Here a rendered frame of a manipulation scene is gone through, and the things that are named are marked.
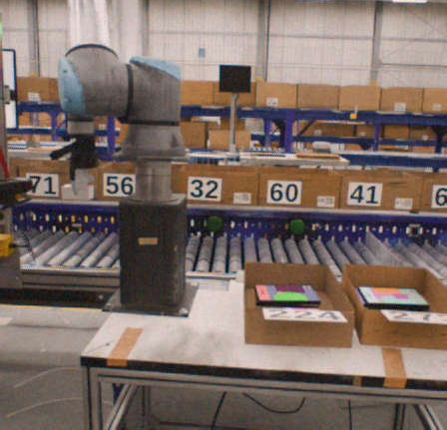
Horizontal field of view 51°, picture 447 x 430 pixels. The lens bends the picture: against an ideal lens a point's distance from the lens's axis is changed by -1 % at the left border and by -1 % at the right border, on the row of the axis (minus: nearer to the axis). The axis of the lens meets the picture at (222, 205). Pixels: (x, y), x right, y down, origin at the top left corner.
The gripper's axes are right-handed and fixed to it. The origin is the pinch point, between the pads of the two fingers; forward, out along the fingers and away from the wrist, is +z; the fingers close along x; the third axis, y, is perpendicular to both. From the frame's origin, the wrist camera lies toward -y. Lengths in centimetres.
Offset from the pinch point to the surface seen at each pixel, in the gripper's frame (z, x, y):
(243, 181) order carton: 3, 59, 61
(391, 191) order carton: 5, 60, 132
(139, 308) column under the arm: 29, -35, 30
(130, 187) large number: 8, 59, 6
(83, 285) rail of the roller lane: 36.6, 0.3, 1.3
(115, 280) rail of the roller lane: 33.6, -0.6, 13.8
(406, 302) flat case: 26, -29, 111
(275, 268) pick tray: 21, -15, 72
